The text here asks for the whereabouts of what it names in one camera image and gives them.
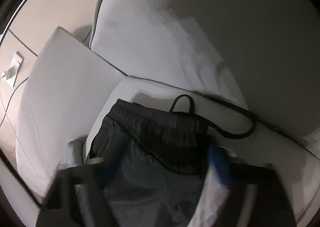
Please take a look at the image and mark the black pants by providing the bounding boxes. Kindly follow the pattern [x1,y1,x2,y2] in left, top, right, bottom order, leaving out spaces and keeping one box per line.
[77,93,257,227]

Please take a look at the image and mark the white sofa back cushion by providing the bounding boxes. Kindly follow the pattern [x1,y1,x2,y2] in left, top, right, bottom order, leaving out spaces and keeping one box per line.
[16,27,124,196]

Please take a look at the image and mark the white plug adapter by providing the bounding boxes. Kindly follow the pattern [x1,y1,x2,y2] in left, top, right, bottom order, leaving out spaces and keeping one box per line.
[1,66,18,80]

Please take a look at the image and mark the white side sofa cushion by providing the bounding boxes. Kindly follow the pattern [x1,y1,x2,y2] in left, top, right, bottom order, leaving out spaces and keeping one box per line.
[90,0,319,148]

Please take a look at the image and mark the white charging cable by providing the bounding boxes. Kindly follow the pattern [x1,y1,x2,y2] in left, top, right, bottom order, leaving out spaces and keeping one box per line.
[0,76,51,188]

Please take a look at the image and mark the white wall socket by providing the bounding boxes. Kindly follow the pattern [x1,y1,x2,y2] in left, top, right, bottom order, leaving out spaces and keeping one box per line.
[5,52,24,88]

